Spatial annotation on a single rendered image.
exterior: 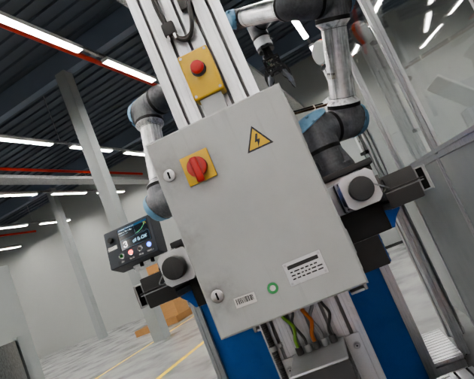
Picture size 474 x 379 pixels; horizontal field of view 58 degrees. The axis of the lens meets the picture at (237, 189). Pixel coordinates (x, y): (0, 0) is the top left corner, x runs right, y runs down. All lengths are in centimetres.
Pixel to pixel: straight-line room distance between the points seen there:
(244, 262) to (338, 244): 20
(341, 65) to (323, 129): 23
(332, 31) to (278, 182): 75
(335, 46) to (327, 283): 89
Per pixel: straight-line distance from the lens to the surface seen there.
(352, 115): 157
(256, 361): 210
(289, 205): 93
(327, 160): 146
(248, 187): 94
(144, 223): 210
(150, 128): 176
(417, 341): 206
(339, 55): 156
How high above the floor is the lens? 92
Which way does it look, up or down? 8 degrees up
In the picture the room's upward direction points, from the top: 23 degrees counter-clockwise
